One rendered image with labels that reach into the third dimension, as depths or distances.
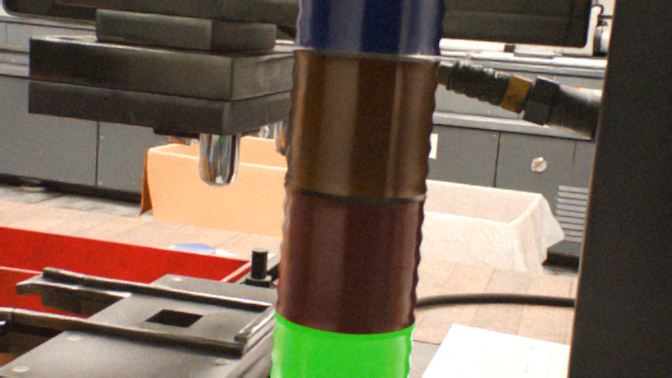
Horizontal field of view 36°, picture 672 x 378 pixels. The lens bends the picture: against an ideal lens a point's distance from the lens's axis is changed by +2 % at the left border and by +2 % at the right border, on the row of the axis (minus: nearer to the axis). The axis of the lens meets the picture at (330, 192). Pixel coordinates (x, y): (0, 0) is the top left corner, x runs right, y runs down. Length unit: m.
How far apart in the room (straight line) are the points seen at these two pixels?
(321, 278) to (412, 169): 0.04
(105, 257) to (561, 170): 4.23
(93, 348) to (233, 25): 0.18
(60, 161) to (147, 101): 5.46
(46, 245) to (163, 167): 2.09
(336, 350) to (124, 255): 0.62
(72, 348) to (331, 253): 0.31
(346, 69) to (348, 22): 0.01
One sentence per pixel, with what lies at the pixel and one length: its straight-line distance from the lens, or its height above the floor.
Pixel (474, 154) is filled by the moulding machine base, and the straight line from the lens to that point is 5.05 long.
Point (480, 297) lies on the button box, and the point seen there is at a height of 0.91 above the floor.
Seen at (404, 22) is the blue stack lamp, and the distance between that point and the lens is 0.25.
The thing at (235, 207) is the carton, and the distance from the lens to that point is 2.89.
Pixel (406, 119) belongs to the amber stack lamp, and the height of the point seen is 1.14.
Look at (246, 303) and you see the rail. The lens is 0.61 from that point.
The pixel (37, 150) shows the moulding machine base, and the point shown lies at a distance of 6.01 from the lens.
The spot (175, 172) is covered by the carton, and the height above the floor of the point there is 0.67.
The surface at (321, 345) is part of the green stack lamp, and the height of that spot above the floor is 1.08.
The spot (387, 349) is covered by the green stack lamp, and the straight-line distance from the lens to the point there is 0.26.
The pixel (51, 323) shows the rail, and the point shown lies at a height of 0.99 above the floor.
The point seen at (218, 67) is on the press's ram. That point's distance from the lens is 0.46.
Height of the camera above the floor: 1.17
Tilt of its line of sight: 10 degrees down
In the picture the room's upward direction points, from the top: 5 degrees clockwise
